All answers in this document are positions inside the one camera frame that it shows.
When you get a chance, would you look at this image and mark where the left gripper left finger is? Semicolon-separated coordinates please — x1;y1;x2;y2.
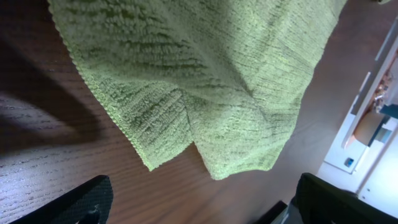
11;175;113;224

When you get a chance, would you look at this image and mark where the white furniture beside table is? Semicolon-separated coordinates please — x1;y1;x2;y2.
317;22;397;217

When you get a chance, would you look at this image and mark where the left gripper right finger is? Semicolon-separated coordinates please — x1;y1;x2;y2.
295;173;397;224

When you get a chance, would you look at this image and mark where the green microfiber cloth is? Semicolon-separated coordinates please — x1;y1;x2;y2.
49;0;345;180

